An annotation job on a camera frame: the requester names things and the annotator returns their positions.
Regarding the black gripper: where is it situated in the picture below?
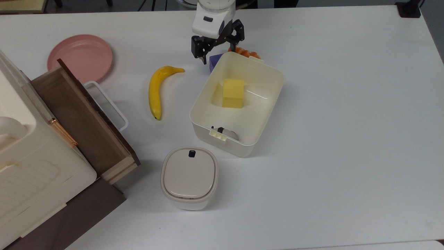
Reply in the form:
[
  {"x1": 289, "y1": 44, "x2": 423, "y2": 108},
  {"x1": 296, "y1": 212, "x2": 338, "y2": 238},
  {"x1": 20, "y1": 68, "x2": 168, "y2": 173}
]
[{"x1": 191, "y1": 19, "x2": 245, "y2": 66}]

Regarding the purple cube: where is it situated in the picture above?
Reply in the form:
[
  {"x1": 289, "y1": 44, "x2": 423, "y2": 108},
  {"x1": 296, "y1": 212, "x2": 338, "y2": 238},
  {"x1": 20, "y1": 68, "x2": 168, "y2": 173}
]
[{"x1": 209, "y1": 53, "x2": 224, "y2": 73}]

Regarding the yellow cube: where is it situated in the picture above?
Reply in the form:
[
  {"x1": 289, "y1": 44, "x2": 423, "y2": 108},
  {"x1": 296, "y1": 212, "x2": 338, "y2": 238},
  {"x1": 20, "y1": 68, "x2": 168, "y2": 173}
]
[{"x1": 222, "y1": 78, "x2": 245, "y2": 109}]

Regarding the cream open plastic box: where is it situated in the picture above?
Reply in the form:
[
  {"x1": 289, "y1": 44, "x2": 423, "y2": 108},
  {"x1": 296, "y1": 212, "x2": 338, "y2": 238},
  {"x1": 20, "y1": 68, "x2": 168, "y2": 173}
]
[{"x1": 189, "y1": 52, "x2": 285, "y2": 159}]

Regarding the orange white shrimp sushi toy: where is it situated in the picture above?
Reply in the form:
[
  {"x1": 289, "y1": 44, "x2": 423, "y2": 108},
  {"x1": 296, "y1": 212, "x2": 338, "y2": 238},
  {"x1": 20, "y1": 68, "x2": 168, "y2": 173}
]
[{"x1": 228, "y1": 47, "x2": 262, "y2": 60}]

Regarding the yellow toy banana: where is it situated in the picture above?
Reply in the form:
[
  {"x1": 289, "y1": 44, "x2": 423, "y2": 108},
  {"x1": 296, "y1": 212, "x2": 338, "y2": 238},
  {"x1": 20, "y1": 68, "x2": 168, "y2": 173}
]
[{"x1": 148, "y1": 66, "x2": 186, "y2": 121}]

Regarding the small cream lidded bin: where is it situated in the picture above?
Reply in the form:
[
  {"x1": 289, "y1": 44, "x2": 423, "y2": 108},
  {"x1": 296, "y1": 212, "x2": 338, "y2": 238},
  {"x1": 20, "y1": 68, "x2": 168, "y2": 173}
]
[{"x1": 160, "y1": 146, "x2": 219, "y2": 211}]

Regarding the pink plate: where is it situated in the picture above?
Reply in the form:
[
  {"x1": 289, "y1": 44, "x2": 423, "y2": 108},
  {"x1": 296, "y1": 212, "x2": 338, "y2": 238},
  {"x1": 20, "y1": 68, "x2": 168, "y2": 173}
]
[{"x1": 47, "y1": 34, "x2": 114, "y2": 84}]

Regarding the black clamp stand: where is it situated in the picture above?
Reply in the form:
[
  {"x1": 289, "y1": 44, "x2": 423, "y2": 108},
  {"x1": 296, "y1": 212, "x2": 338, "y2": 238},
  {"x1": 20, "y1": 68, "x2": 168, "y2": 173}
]
[{"x1": 395, "y1": 0, "x2": 424, "y2": 18}]

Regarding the yellow wooden table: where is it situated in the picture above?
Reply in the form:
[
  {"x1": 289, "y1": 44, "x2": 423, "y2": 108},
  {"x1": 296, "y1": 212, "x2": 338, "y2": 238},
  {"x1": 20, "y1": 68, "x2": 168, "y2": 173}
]
[{"x1": 0, "y1": 0, "x2": 48, "y2": 14}]

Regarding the cream plastic cabinet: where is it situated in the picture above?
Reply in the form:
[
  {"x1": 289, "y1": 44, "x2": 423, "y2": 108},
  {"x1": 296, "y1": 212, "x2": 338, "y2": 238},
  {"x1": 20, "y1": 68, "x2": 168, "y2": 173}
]
[{"x1": 0, "y1": 50, "x2": 127, "y2": 250}]

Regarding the brown drawer with white handle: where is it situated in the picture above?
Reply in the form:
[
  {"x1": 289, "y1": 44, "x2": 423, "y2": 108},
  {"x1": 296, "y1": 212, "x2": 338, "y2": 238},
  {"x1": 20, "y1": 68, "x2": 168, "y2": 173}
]
[{"x1": 31, "y1": 58, "x2": 141, "y2": 185}]

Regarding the copper cabinet door handle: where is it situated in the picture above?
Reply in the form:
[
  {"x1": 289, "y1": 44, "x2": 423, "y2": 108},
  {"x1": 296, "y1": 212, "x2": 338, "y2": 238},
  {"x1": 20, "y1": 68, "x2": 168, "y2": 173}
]
[{"x1": 48, "y1": 118, "x2": 79, "y2": 148}]

